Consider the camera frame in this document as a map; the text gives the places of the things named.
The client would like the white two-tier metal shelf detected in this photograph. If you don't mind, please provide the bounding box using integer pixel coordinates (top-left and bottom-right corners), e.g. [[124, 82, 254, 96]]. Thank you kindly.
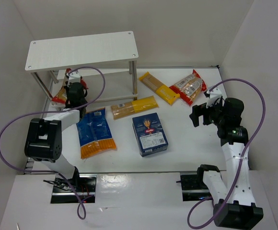
[[25, 31, 139, 103]]

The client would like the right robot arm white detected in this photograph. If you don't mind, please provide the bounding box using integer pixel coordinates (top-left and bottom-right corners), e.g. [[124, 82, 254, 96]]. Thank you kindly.
[[189, 97, 264, 230]]

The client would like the blue Barilla pasta box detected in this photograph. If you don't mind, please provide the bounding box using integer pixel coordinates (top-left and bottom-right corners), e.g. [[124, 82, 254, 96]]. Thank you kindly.
[[132, 113, 168, 157]]

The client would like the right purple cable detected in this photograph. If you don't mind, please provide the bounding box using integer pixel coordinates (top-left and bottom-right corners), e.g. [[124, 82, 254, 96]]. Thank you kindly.
[[186, 78, 266, 230]]

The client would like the yellow spaghetti bag far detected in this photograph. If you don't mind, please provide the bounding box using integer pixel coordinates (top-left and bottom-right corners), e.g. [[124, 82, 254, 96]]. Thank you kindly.
[[139, 72, 180, 105]]

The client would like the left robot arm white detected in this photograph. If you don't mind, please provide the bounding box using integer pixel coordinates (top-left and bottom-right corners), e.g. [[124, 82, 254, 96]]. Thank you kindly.
[[24, 82, 88, 189]]

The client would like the blue orange pasta bag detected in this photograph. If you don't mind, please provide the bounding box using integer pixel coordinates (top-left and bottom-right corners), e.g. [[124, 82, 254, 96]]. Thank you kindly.
[[76, 108, 117, 159]]

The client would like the purple cable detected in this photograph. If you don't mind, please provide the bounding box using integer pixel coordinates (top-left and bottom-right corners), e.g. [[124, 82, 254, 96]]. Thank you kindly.
[[0, 66, 106, 220], [186, 78, 266, 230]]

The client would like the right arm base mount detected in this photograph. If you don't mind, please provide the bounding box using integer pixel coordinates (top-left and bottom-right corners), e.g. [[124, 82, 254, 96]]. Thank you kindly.
[[176, 172, 210, 202]]

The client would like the red fusilli bag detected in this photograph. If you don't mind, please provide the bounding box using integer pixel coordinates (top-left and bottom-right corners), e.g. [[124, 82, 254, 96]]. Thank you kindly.
[[169, 69, 207, 106], [51, 68, 89, 105]]

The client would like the yellow spaghetti bag near shelf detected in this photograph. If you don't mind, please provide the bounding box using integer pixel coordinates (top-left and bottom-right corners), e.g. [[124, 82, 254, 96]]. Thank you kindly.
[[111, 96, 158, 120]]

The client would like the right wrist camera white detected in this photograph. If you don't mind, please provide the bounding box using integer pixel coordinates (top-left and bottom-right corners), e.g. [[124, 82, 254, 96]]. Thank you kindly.
[[204, 87, 222, 108]]

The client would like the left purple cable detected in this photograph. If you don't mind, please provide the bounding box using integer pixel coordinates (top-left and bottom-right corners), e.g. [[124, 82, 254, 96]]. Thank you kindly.
[[0, 66, 106, 220]]

